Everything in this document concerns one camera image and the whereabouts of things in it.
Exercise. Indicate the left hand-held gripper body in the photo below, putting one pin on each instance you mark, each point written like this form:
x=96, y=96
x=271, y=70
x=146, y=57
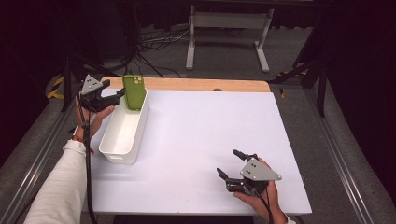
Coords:
x=91, y=84

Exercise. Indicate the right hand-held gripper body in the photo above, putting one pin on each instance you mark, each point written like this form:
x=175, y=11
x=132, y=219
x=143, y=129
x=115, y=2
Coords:
x=258, y=171

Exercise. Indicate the green phone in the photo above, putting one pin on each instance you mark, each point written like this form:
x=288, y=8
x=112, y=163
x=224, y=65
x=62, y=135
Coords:
x=134, y=93

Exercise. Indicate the white plastic bin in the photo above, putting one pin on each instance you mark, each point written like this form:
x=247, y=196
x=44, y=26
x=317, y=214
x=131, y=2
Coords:
x=121, y=137

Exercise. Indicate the person's right hand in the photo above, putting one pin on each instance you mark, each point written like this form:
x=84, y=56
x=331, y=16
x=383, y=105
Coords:
x=269, y=202

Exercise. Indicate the person's left hand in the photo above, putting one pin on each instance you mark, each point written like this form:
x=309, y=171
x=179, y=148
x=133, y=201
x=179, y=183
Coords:
x=93, y=123

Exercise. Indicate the black tripod stand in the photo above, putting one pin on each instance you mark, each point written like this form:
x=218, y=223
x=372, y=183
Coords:
x=67, y=71

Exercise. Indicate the yellow-black hazard tape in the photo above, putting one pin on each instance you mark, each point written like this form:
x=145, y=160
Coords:
x=56, y=90

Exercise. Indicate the white board table cover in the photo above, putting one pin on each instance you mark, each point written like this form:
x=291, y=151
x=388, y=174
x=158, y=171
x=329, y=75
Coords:
x=202, y=140

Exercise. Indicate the white metal stand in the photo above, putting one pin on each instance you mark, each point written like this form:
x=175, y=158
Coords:
x=229, y=20

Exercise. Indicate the aluminium floor rail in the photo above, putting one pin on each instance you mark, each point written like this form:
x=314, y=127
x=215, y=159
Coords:
x=339, y=155
x=34, y=161

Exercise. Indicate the black metal frame stand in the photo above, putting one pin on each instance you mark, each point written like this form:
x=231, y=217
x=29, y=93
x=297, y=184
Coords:
x=322, y=77

